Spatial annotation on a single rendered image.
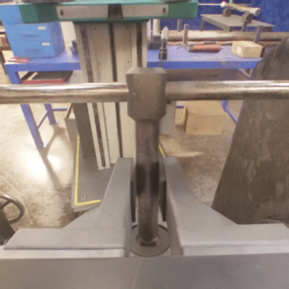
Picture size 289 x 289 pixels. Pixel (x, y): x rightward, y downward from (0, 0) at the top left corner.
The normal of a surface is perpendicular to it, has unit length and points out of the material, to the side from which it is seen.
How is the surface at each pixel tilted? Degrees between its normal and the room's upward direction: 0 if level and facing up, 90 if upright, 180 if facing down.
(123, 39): 90
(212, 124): 90
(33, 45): 90
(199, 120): 90
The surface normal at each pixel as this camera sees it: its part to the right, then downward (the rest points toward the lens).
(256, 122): -1.00, 0.03
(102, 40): 0.22, 0.59
